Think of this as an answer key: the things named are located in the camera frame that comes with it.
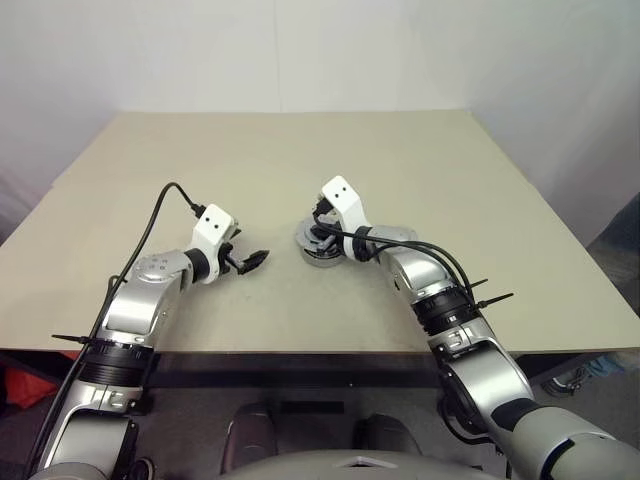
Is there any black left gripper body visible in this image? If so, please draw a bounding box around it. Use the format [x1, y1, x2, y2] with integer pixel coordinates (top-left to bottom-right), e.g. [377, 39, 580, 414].
[216, 226, 250, 276]

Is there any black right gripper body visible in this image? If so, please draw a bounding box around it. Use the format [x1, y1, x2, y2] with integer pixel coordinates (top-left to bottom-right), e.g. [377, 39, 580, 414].
[309, 195, 347, 250]

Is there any round grey motor lid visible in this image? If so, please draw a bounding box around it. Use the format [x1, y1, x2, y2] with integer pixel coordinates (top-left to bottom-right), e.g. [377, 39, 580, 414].
[295, 218, 342, 252]

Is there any dark rounded robot foot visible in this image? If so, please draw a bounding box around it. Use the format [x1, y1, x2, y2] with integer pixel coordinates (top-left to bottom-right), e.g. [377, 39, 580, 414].
[223, 402, 279, 474]
[353, 413, 424, 455]

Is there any grey robot torso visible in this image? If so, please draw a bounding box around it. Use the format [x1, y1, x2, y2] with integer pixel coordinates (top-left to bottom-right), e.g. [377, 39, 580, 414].
[219, 446, 482, 480]

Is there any red object on floor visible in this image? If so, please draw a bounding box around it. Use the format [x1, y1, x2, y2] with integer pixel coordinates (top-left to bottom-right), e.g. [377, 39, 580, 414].
[3, 361, 60, 407]

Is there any grey sneaker shoe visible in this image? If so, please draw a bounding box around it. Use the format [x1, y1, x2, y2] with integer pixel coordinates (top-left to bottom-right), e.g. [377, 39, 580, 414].
[547, 366, 587, 397]

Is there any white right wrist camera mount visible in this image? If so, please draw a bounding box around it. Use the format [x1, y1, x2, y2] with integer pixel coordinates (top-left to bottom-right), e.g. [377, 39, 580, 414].
[321, 175, 374, 261]

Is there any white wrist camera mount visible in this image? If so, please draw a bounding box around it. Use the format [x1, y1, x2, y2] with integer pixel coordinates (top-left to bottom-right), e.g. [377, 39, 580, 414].
[192, 203, 237, 284]
[321, 175, 374, 261]

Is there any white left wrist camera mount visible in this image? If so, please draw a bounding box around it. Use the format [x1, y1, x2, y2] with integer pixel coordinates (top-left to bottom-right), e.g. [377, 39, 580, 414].
[192, 203, 237, 284]

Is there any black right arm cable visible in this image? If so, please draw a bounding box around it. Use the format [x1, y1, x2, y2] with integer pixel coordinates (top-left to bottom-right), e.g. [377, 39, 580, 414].
[357, 237, 471, 301]
[319, 202, 480, 309]

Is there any black table frame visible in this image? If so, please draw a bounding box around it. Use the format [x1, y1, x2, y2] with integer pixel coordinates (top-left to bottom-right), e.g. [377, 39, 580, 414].
[148, 351, 604, 390]

